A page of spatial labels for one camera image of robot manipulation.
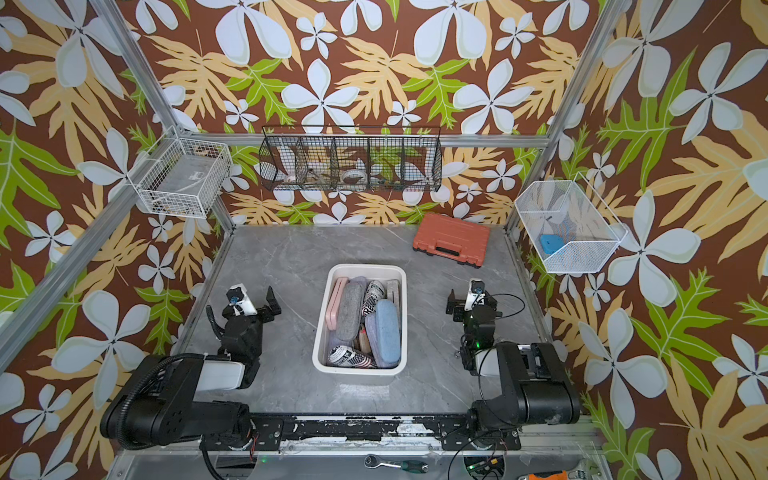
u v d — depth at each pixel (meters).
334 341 0.80
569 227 0.84
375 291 0.85
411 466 0.69
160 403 0.44
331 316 0.77
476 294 0.76
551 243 0.80
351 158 0.97
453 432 0.73
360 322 0.77
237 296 0.73
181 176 0.85
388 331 0.73
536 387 0.45
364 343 0.78
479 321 0.69
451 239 1.11
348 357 0.70
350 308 0.78
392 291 0.84
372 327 0.74
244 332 0.66
